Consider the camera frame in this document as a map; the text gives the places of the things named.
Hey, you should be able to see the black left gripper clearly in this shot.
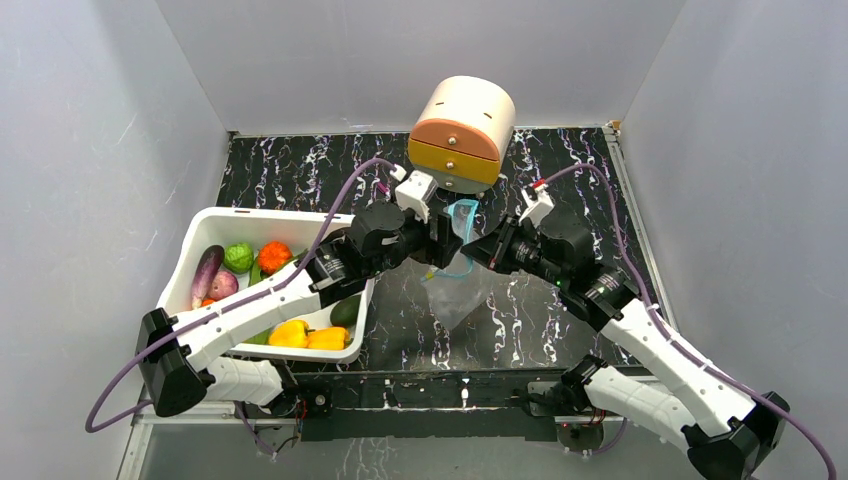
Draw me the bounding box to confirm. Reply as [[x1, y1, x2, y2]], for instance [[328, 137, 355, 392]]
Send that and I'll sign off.
[[366, 195, 461, 281]]

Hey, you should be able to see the clear zip top bag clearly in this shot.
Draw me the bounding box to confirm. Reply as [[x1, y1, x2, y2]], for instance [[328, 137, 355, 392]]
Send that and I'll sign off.
[[420, 199, 485, 331]]

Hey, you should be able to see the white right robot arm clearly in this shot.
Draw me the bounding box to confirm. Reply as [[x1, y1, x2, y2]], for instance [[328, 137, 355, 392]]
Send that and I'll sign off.
[[462, 216, 785, 479]]

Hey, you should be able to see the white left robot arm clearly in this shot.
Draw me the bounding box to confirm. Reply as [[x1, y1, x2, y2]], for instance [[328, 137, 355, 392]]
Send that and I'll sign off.
[[136, 201, 463, 417]]

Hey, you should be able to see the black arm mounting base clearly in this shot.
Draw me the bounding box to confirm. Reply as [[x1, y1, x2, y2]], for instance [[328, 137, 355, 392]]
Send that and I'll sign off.
[[291, 370, 617, 445]]

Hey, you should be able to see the round pastel drawer cabinet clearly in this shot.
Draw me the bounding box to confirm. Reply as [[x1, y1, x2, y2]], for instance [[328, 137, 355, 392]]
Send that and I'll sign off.
[[407, 76, 516, 195]]

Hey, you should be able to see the dark green avocado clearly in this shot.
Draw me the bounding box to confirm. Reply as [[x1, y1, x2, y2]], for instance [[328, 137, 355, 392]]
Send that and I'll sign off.
[[330, 295, 361, 329]]

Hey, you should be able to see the white plastic bin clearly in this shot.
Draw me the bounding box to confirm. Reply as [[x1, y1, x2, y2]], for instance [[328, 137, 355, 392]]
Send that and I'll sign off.
[[157, 207, 374, 366]]

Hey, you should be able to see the yellow orange bell pepper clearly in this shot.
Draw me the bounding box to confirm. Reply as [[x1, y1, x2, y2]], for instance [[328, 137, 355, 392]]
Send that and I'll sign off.
[[307, 326, 351, 351]]

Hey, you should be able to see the orange pumpkin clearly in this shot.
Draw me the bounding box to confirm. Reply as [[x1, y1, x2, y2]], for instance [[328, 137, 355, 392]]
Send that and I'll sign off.
[[256, 241, 293, 275]]

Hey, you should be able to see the green cucumber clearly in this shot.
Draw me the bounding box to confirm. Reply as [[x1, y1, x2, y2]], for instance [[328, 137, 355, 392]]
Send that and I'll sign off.
[[248, 259, 264, 287]]

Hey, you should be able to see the green cabbage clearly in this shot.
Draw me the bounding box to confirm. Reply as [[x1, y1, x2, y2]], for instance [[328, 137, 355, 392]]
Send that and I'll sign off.
[[223, 242, 254, 275]]

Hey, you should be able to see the red onion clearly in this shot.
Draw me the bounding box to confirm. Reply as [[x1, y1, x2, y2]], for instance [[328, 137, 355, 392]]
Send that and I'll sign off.
[[207, 270, 240, 301]]

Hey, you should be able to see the purple eggplant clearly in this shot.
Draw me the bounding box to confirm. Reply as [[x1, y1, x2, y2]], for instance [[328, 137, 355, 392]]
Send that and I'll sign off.
[[190, 245, 225, 309]]

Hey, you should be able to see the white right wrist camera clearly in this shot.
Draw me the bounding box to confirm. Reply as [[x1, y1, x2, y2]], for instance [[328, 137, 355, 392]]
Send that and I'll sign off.
[[519, 182, 554, 228]]

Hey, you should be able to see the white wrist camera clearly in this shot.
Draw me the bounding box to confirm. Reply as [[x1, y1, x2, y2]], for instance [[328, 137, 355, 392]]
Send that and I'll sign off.
[[394, 170, 438, 223], [519, 182, 554, 228]]

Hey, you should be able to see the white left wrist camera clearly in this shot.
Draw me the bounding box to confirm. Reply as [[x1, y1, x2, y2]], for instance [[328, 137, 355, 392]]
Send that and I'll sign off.
[[394, 170, 438, 223]]

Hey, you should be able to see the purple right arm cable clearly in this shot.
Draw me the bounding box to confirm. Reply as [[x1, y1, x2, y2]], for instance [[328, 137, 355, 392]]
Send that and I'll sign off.
[[539, 162, 839, 480]]

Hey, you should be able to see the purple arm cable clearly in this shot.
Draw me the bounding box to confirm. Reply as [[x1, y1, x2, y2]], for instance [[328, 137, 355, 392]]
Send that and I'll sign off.
[[539, 162, 839, 480], [84, 156, 399, 435]]

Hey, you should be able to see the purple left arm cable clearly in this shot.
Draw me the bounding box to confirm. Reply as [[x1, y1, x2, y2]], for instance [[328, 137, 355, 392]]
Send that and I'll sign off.
[[84, 156, 399, 435]]

